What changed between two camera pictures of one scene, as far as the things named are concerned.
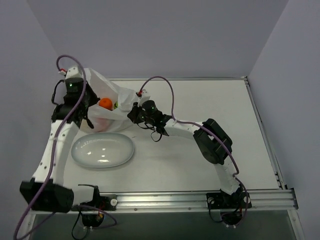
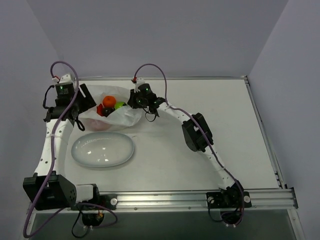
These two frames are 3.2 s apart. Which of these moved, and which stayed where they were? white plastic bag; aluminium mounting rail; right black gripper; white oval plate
Moved: white plastic bag; right black gripper
Stayed: aluminium mounting rail; white oval plate
